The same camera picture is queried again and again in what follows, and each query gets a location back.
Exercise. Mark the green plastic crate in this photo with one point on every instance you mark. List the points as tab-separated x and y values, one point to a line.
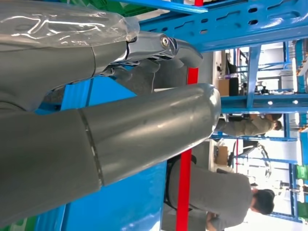
14	224
302	172
115	6
303	210

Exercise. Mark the brown cardboard box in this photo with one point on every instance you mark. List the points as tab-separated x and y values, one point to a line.
221	155
223	87

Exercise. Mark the seated person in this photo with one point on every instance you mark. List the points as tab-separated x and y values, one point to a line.
217	191

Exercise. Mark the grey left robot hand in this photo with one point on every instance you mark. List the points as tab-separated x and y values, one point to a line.
144	127

